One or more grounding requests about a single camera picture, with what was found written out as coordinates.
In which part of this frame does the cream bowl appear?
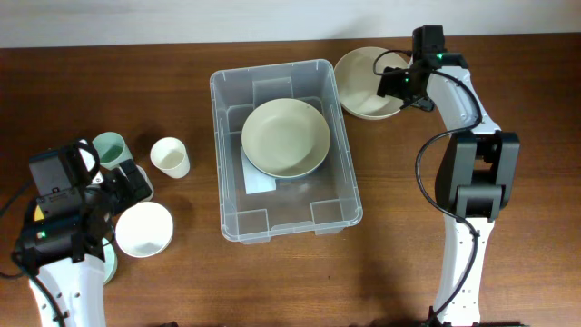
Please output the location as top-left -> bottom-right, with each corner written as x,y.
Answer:
334,46 -> 403,120

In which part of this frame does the green cup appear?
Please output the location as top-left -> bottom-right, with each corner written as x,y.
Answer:
92,132 -> 133,170

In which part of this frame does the grey cup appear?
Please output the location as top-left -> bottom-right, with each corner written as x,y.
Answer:
136,165 -> 154,202

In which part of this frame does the cream cup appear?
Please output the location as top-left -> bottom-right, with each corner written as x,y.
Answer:
150,137 -> 191,179

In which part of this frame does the beige bowl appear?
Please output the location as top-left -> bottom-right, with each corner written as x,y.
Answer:
241,98 -> 331,165

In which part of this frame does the clear plastic storage container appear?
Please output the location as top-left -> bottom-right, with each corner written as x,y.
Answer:
210,59 -> 363,244

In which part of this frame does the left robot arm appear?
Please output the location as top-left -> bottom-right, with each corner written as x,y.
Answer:
11,139 -> 153,326

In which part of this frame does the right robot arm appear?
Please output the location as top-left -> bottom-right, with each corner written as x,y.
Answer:
373,25 -> 520,326

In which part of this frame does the yellow bowl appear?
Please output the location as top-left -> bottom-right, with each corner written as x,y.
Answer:
34,205 -> 44,222

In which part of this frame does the white small bowl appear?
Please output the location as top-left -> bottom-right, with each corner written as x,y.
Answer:
115,202 -> 174,258

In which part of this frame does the light green small bowl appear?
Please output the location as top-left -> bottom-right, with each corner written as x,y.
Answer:
103,239 -> 118,284

